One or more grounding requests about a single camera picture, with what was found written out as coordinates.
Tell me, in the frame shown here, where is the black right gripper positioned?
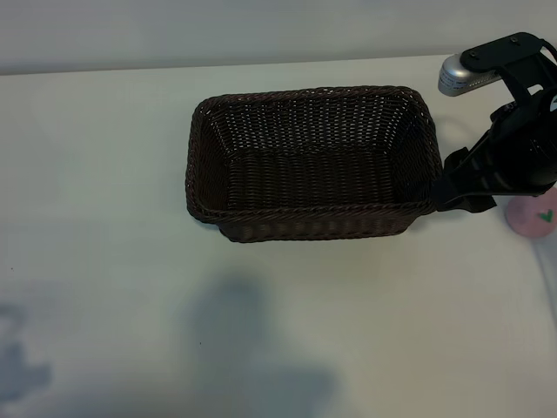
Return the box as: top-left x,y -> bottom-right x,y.
430,119 -> 526,215

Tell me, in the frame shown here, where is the pink peach with green leaf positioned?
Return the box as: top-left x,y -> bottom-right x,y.
504,187 -> 557,239

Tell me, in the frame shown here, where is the dark brown wicker basket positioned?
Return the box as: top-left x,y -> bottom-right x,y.
185,85 -> 445,244

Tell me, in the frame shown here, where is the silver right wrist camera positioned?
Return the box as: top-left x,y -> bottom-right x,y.
437,51 -> 501,97

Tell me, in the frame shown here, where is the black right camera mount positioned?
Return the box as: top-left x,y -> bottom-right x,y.
460,30 -> 557,104

